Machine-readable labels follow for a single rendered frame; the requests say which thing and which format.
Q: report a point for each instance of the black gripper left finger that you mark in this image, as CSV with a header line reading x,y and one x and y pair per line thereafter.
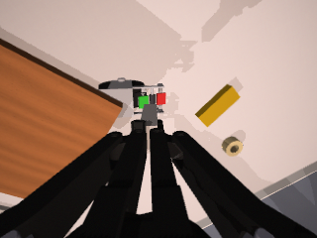
x,y
52,209

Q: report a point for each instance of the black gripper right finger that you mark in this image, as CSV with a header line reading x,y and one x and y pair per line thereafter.
x,y
233,209

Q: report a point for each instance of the yellow rectangular block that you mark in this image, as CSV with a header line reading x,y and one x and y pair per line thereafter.
x,y
217,105

